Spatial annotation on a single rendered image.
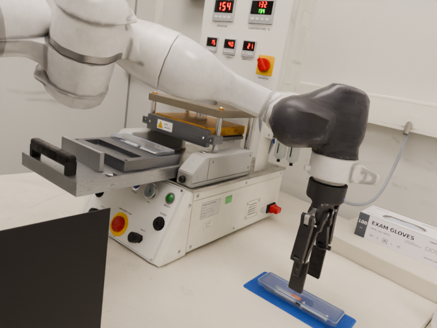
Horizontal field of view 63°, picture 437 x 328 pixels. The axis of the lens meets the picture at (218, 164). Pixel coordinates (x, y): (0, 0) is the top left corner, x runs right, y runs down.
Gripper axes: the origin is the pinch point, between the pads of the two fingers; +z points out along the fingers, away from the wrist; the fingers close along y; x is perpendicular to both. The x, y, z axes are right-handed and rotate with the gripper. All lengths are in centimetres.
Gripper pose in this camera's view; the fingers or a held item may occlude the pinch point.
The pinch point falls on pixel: (307, 271)
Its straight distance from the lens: 81.2
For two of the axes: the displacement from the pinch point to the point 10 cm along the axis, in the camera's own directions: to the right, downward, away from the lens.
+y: -6.3, 1.1, -7.7
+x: 7.6, 2.7, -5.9
